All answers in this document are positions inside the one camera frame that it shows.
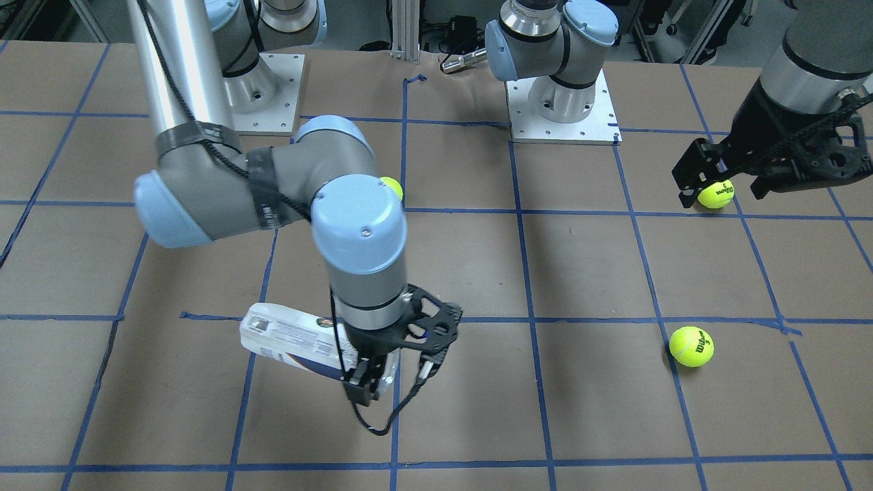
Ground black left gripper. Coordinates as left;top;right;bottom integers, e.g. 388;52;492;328
672;82;872;209

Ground Head tennis ball centre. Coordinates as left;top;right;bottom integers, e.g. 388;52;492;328
379;176;404;202

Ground silver metal cylinder tool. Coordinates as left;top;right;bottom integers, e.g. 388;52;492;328
440;48;488;74

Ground black braided cable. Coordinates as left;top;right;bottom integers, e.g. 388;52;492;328
135;0;437;436

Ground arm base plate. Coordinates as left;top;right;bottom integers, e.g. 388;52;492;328
222;53;305;136
505;71;623;145

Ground white Wilson tennis ball can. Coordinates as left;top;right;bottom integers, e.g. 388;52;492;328
239;303;358;381

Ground black box behind table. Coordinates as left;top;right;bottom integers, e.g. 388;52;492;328
445;15;478;50

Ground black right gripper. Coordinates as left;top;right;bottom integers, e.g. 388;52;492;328
341;285;462;407

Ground aluminium extrusion post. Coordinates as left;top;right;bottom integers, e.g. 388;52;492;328
389;0;421;64

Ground Wilson tennis ball near front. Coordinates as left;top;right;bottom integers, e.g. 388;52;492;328
668;326;715;368

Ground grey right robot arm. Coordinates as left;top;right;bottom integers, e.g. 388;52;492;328
128;1;461;404

